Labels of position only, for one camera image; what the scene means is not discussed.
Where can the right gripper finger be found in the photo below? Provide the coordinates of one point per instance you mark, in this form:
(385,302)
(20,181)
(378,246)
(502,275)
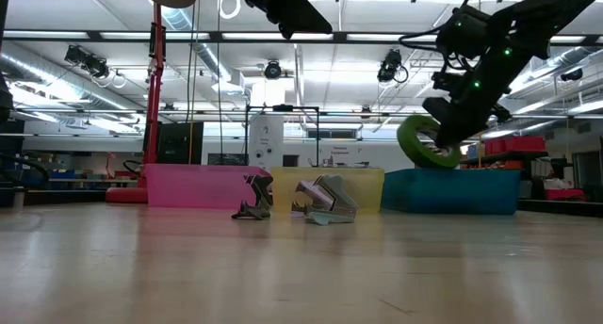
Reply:
(452,140)

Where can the green tape roll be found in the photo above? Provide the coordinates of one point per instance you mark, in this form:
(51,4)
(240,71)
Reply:
(410,145)

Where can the light blue staple remover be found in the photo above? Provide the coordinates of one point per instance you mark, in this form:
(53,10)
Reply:
(339,199)

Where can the purple staple remover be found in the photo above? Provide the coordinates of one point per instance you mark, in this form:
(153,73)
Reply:
(308,194)

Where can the black staple remover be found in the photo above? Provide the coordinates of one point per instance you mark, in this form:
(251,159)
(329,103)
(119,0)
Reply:
(258,197)

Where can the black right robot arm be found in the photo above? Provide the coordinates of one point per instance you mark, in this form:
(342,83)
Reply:
(542,13)

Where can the blue plastic bin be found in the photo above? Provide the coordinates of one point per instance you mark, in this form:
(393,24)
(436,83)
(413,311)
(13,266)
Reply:
(447,192)

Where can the red storage bin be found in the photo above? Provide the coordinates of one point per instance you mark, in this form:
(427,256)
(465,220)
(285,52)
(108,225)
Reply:
(516,146)

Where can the yellow translucent plastic bin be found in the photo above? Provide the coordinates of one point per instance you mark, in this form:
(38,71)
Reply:
(367,187)

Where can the white pillar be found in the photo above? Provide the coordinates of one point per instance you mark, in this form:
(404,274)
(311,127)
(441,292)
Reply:
(266,140)

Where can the red box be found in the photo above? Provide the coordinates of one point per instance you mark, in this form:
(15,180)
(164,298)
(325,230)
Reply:
(565,195)

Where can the red desk lamp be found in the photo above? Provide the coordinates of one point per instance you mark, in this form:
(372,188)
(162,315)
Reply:
(155,79)

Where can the black cabinet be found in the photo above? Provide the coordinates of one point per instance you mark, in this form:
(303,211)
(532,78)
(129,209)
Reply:
(181,142)

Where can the pink translucent plastic bin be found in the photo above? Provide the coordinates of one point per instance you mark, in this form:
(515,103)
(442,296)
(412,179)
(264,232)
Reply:
(198,185)

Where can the black ceiling camera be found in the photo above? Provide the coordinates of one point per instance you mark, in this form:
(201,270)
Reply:
(87,60)
(272,70)
(571,74)
(390,65)

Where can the black metal frame stand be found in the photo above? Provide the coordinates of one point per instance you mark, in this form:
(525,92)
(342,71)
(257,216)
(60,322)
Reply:
(282,108)

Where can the silver ventilation duct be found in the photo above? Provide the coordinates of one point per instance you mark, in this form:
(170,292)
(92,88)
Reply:
(575,55)
(47,79)

